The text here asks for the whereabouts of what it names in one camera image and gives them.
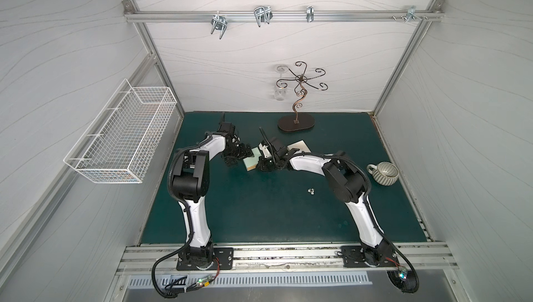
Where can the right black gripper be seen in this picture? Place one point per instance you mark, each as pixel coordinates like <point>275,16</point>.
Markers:
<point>271,159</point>

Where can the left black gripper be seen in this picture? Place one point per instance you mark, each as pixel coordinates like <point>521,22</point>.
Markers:
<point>237,150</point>

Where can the mint green jewelry box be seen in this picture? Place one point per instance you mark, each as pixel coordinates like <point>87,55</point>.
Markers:
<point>251,162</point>

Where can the large cream drawer jewelry box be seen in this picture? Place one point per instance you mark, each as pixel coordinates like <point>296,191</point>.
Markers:
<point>299,147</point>

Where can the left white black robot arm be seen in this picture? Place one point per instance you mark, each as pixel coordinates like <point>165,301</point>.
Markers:
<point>187,183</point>

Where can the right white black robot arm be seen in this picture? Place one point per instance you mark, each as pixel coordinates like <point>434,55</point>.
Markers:
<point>349,184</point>

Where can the bronze swirl jewelry stand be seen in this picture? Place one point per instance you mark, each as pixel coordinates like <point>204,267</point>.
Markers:
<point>300,121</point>

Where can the grey ribbed ceramic cup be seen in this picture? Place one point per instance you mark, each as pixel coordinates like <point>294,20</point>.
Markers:
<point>384,173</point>

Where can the metal hook clamp left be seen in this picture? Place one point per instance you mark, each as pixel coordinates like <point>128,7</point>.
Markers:
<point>220,24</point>

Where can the metal hook clamp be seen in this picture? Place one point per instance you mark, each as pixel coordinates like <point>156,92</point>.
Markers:
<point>220,24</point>
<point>263,14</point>

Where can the metal hook clamp centre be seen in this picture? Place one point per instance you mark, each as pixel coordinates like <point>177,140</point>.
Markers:
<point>263,14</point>

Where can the metal clamp right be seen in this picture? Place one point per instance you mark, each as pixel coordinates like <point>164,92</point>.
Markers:
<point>410,16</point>

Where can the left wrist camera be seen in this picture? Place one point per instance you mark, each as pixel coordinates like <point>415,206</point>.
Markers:
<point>226,128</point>

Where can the clear glass on wall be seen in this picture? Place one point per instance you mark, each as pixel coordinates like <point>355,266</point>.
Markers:
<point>279,90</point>

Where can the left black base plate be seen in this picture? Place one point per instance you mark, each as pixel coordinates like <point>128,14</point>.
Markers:
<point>220,258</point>

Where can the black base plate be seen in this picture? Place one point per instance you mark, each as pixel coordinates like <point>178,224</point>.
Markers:
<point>220,258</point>
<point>354,256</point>

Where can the white wire basket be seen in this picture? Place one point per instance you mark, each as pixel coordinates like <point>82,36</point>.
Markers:
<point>121,141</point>

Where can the white slotted cable duct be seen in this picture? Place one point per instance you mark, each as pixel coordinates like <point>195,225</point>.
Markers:
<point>257,280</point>

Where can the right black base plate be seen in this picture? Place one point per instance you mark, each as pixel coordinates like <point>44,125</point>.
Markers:
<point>354,256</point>

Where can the metal ring clamp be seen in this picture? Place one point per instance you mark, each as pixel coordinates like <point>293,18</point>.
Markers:
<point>310,14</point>

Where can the aluminium overhead rail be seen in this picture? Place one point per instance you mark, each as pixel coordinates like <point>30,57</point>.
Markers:
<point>278,16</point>

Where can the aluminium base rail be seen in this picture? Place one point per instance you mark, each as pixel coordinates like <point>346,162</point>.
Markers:
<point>250,258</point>

